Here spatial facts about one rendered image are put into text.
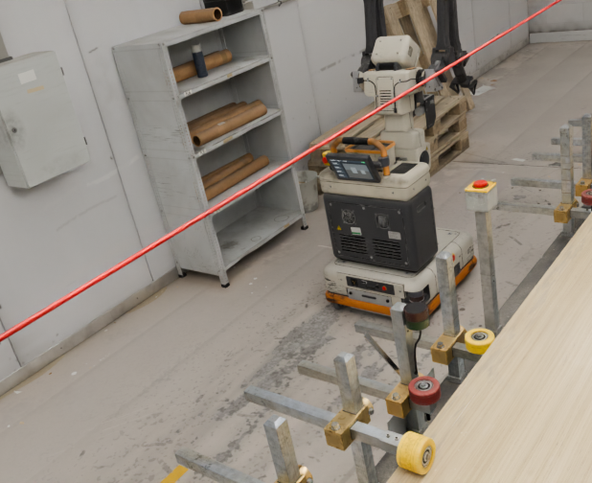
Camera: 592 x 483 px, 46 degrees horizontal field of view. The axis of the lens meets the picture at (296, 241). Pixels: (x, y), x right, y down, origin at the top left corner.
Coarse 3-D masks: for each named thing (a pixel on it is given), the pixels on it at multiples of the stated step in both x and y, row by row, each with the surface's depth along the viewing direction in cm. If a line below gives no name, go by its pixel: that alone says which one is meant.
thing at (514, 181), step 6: (516, 180) 301; (522, 180) 299; (528, 180) 297; (534, 180) 296; (540, 180) 295; (546, 180) 294; (552, 180) 292; (558, 180) 291; (528, 186) 299; (534, 186) 297; (540, 186) 295; (546, 186) 294; (552, 186) 292; (558, 186) 290
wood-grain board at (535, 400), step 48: (576, 240) 230; (576, 288) 204; (528, 336) 187; (576, 336) 184; (480, 384) 174; (528, 384) 170; (576, 384) 167; (432, 432) 162; (480, 432) 159; (528, 432) 156; (576, 432) 153; (432, 480) 148; (480, 480) 146; (528, 480) 144; (576, 480) 141
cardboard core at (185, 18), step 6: (180, 12) 435; (186, 12) 431; (192, 12) 427; (198, 12) 424; (204, 12) 420; (210, 12) 417; (216, 12) 423; (180, 18) 434; (186, 18) 431; (192, 18) 428; (198, 18) 425; (204, 18) 422; (210, 18) 419; (216, 18) 423
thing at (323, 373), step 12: (300, 372) 204; (312, 372) 200; (324, 372) 197; (336, 384) 196; (360, 384) 189; (372, 384) 188; (384, 384) 187; (384, 396) 185; (420, 408) 179; (432, 408) 178
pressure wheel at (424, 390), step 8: (424, 376) 180; (416, 384) 178; (424, 384) 176; (432, 384) 176; (416, 392) 175; (424, 392) 174; (432, 392) 173; (440, 392) 176; (416, 400) 175; (424, 400) 174; (432, 400) 174
